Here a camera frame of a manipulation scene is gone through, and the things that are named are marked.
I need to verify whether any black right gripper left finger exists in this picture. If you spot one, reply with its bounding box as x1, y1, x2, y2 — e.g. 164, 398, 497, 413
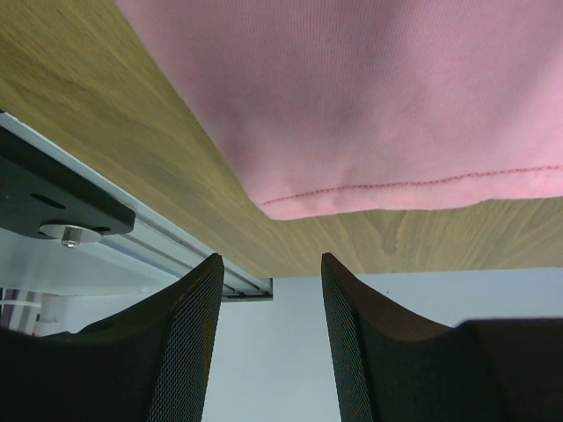
1, 254, 224, 421

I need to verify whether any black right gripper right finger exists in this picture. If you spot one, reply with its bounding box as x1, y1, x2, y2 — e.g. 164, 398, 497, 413
321, 253, 562, 421

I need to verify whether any pink t shirt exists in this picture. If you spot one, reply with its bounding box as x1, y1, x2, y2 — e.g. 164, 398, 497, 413
118, 1, 562, 220

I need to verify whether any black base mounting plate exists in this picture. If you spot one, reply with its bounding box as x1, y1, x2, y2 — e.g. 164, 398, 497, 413
1, 128, 135, 239

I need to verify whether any aluminium frame rail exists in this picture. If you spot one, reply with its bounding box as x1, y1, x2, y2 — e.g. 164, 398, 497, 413
0, 112, 276, 304

